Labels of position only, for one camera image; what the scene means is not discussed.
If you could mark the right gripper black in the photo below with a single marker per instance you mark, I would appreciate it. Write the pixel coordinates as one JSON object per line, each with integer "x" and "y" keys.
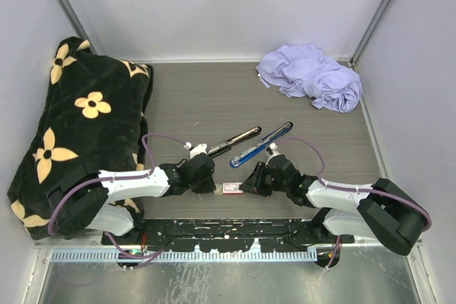
{"x": 254, "y": 184}

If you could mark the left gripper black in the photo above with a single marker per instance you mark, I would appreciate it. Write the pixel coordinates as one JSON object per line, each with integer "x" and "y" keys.
{"x": 208, "y": 187}

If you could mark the red white staple box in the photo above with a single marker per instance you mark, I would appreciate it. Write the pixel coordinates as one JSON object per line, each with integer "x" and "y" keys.
{"x": 229, "y": 188}

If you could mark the blue stapler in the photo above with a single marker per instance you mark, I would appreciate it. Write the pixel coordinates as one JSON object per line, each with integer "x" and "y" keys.
{"x": 260, "y": 146}

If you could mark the black stapler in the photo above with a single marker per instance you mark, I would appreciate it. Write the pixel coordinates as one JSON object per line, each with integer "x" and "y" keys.
{"x": 226, "y": 145}

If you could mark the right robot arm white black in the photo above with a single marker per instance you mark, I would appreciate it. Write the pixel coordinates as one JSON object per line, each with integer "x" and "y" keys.
{"x": 380, "y": 211}

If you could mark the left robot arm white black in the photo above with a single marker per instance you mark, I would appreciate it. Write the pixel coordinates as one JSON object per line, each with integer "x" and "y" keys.
{"x": 88, "y": 205}

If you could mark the black floral blanket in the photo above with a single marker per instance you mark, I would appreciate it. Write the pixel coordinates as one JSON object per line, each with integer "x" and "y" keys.
{"x": 94, "y": 116}

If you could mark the lavender crumpled cloth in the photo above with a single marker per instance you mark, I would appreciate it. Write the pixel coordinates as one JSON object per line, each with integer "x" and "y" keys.
{"x": 306, "y": 71}

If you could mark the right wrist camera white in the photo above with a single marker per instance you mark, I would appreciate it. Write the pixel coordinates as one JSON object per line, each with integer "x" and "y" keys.
{"x": 271, "y": 151}

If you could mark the white cable duct strip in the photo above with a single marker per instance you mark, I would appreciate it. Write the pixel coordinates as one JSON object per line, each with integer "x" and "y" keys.
{"x": 111, "y": 255}

